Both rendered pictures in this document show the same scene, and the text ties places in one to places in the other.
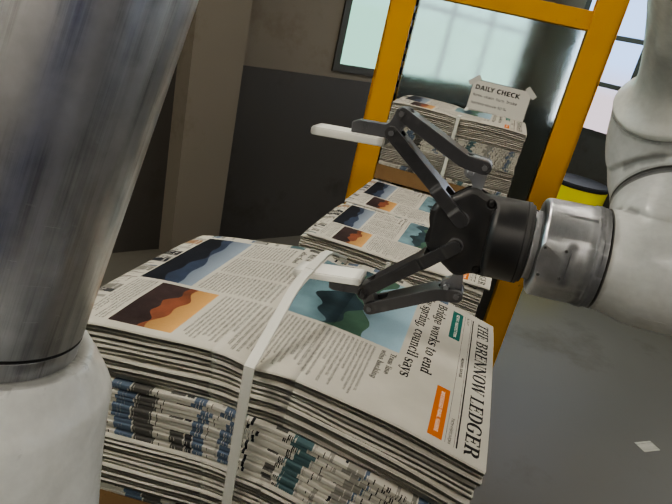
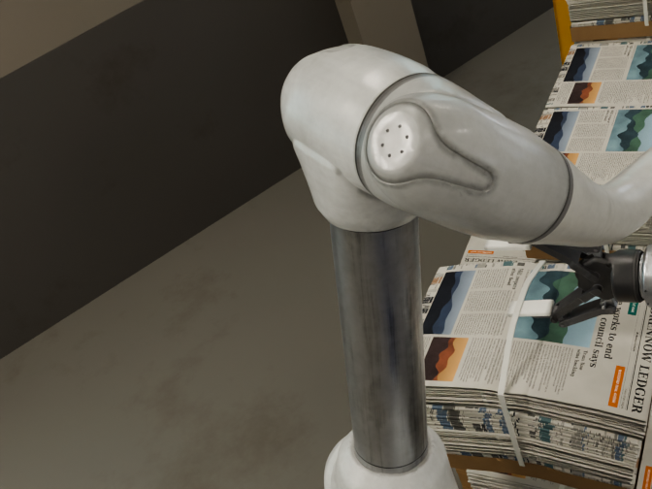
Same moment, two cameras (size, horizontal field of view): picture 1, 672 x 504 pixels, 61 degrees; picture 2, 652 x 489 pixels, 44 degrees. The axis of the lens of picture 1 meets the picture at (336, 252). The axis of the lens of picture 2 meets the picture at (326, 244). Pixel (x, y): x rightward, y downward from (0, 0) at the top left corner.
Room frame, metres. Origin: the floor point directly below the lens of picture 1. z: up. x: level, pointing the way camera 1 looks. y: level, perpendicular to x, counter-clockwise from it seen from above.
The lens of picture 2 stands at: (-0.36, -0.16, 2.19)
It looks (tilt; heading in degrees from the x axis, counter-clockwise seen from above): 38 degrees down; 27
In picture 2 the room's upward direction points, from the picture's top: 23 degrees counter-clockwise
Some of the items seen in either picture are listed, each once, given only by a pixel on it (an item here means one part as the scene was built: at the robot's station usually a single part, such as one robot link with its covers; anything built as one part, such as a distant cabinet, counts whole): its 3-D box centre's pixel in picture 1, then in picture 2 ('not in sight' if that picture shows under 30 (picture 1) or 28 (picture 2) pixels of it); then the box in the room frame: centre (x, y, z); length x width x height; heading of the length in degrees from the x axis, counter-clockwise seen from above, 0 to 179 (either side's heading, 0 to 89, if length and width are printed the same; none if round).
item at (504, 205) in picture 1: (478, 233); (610, 276); (0.51, -0.12, 1.31); 0.09 x 0.07 x 0.08; 79
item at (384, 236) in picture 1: (408, 240); (617, 143); (1.16, -0.15, 1.06); 0.37 x 0.29 x 0.01; 77
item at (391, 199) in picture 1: (427, 208); (636, 72); (1.43, -0.20, 1.06); 0.37 x 0.28 x 0.01; 77
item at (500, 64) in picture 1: (473, 104); not in sight; (2.17, -0.37, 1.28); 0.57 x 0.01 x 0.65; 78
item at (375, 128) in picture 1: (381, 119); not in sight; (0.53, -0.01, 1.39); 0.05 x 0.01 x 0.03; 79
